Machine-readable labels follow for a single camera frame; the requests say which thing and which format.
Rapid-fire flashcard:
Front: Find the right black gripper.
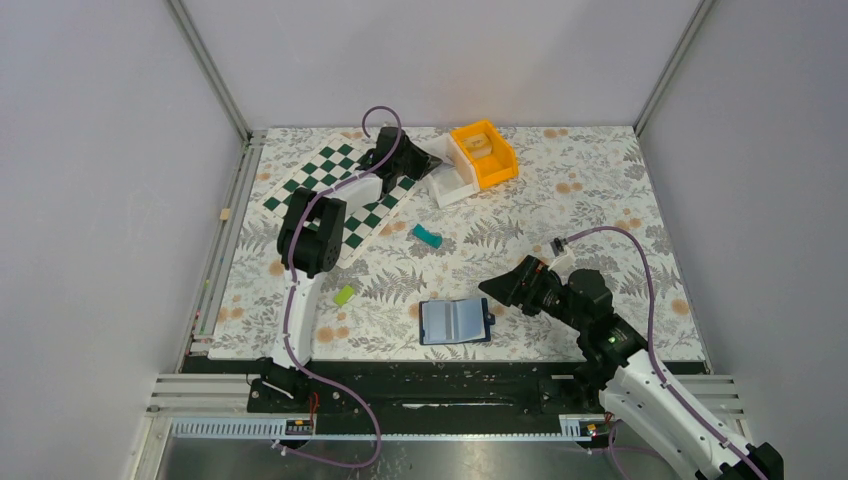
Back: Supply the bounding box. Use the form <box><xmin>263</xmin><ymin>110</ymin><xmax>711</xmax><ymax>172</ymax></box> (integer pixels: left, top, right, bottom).
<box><xmin>478</xmin><ymin>254</ymin><xmax>588</xmax><ymax>332</ymax></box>

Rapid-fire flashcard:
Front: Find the navy blue card holder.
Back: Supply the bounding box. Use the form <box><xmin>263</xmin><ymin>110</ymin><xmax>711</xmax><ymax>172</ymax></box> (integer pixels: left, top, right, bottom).
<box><xmin>418</xmin><ymin>297</ymin><xmax>496</xmax><ymax>346</ymax></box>

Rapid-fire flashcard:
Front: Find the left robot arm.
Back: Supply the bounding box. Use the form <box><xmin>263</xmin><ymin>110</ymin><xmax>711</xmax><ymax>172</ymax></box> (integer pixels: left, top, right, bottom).
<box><xmin>261</xmin><ymin>127</ymin><xmax>444</xmax><ymax>411</ymax></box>

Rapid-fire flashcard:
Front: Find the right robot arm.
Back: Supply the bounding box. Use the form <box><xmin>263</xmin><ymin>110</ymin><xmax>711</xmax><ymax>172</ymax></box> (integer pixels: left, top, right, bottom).
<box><xmin>479</xmin><ymin>256</ymin><xmax>785</xmax><ymax>479</ymax></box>

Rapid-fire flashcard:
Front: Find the white plastic bin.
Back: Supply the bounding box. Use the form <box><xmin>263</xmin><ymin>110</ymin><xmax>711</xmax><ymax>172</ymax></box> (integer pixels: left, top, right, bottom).
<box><xmin>421</xmin><ymin>134</ymin><xmax>481</xmax><ymax>209</ymax></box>

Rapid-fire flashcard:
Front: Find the teal block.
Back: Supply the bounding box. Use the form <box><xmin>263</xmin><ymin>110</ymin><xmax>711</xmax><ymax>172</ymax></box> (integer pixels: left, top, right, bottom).
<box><xmin>412</xmin><ymin>224</ymin><xmax>443</xmax><ymax>249</ymax></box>

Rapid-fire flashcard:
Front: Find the wooden block in orange bin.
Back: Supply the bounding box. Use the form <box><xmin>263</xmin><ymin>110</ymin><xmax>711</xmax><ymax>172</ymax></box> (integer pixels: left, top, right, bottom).
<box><xmin>462</xmin><ymin>133</ymin><xmax>493</xmax><ymax>160</ymax></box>

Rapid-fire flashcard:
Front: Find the green white chessboard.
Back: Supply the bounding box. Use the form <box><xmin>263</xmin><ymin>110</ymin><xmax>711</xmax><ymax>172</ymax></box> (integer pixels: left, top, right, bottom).
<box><xmin>255</xmin><ymin>133</ymin><xmax>423</xmax><ymax>270</ymax></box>

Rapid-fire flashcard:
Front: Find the orange plastic bin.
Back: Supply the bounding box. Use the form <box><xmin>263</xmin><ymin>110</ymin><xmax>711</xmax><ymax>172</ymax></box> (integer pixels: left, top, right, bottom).
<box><xmin>450</xmin><ymin>119</ymin><xmax>519</xmax><ymax>190</ymax></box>

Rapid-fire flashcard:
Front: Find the floral table mat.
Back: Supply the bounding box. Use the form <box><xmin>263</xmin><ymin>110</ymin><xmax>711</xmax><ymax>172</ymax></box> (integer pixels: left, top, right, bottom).
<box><xmin>225</xmin><ymin>125</ymin><xmax>707</xmax><ymax>364</ymax></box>

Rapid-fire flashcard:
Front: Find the lime green block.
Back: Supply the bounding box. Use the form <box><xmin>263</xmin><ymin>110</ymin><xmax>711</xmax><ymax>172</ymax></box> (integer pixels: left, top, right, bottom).
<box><xmin>333</xmin><ymin>285</ymin><xmax>356</xmax><ymax>307</ymax></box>

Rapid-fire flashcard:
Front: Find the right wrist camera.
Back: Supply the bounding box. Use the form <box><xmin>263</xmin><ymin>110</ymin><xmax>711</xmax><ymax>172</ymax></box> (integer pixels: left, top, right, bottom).
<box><xmin>549</xmin><ymin>238</ymin><xmax>576</xmax><ymax>274</ymax></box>

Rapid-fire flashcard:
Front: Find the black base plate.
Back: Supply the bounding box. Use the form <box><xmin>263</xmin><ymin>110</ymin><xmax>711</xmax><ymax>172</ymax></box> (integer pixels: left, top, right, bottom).
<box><xmin>247</xmin><ymin>361</ymin><xmax>608</xmax><ymax>436</ymax></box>

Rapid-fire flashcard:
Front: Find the perforated metal rail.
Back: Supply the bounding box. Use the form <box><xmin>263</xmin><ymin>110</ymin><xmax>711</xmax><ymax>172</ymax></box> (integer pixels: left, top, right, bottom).
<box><xmin>168</xmin><ymin>415</ymin><xmax>614</xmax><ymax>443</ymax></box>

